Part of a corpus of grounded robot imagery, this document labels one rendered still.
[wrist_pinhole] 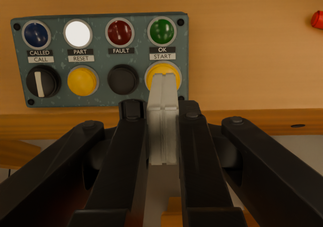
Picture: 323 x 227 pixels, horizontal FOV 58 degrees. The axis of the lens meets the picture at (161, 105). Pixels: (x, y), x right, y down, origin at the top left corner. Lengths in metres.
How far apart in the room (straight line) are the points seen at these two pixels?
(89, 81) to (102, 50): 0.03
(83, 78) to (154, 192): 0.95
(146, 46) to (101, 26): 0.04
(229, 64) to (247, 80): 0.02
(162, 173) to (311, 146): 0.60
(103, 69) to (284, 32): 0.18
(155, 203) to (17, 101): 0.91
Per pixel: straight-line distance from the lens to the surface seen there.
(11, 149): 1.09
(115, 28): 0.25
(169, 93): 0.15
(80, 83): 0.26
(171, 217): 0.37
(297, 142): 1.28
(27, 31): 0.27
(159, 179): 1.17
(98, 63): 0.26
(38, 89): 0.27
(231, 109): 0.28
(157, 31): 0.25
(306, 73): 0.31
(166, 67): 0.24
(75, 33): 0.26
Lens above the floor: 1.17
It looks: 74 degrees down
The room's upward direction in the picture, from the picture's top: 7 degrees counter-clockwise
